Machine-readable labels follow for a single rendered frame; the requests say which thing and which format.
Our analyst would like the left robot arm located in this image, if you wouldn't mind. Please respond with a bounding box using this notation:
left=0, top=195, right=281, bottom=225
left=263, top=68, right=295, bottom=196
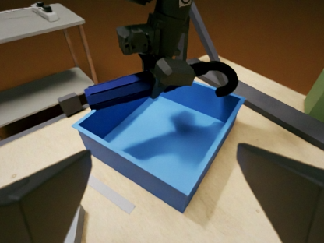
left=116, top=0, right=193, bottom=55

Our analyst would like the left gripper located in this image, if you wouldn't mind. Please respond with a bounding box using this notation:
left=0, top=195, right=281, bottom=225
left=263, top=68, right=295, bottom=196
left=138, top=9, right=196, bottom=99

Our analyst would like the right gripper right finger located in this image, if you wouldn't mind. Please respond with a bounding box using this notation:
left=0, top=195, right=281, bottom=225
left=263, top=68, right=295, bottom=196
left=236, top=143, right=324, bottom=243

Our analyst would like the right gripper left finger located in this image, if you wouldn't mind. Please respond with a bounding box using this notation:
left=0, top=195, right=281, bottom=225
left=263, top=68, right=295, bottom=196
left=0, top=150, right=93, bottom=243

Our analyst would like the blue open box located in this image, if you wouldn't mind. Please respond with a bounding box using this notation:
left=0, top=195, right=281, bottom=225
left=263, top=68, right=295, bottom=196
left=71, top=80, right=246, bottom=214

